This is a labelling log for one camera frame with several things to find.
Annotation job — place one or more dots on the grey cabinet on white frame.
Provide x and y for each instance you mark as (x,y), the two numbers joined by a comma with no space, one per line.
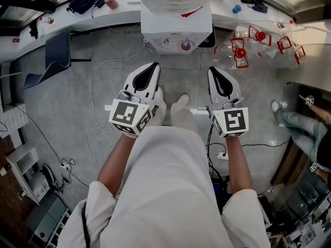
(46,221)

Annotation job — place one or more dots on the white perforated panel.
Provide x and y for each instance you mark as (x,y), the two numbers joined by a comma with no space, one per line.
(13,119)

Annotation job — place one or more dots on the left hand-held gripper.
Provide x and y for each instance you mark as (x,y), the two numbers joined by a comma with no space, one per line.
(124,114)

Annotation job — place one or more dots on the person's white trousers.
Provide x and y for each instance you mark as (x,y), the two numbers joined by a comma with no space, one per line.
(183,115)

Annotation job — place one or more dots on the black equipment box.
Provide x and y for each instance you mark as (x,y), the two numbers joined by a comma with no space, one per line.
(221,195)

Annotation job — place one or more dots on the brown wooden door frame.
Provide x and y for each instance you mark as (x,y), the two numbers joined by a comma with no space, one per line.
(287,161)

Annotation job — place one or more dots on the person's left white shoe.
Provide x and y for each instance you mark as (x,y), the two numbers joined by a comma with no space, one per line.
(159,92)

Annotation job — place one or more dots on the white water dispenser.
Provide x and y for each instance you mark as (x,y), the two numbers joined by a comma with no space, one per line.
(160,27)

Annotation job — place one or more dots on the dark blue chair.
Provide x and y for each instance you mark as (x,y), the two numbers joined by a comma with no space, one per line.
(57,50)

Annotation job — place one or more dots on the person's left forearm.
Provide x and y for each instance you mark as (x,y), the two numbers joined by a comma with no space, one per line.
(116,164)

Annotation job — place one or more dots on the pink cup white rim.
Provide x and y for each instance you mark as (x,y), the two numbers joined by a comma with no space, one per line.
(186,46)

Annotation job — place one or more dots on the black round floor device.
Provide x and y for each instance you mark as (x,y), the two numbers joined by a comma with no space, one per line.
(48,174)

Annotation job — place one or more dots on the black items on desk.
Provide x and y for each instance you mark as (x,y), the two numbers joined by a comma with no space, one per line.
(256,5)

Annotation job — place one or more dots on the person's white shoe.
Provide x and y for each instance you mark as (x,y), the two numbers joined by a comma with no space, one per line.
(159,92)
(184,98)

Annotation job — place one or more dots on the small white floor power strip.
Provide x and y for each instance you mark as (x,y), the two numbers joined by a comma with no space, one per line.
(65,165)

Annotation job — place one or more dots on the white bin black inside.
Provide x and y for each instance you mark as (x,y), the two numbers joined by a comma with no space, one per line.
(207,41)

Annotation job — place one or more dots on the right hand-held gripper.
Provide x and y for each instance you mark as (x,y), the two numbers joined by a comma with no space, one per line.
(234,121)

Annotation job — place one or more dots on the white shelf unit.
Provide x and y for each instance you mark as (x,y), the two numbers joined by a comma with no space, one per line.
(20,169)

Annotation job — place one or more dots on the person's white shirt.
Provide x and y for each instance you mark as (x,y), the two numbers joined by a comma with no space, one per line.
(165,190)

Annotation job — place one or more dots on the blue cup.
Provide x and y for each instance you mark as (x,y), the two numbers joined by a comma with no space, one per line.
(236,8)

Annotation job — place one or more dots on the dark bag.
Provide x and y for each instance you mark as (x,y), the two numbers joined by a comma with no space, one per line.
(82,0)

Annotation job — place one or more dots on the person's right forearm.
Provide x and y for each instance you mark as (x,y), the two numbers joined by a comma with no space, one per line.
(238,164)

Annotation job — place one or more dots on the white curved desk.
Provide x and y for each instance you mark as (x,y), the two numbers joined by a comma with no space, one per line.
(77,22)

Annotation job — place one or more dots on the person's right white shoe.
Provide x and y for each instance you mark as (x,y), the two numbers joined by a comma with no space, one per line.
(184,98)

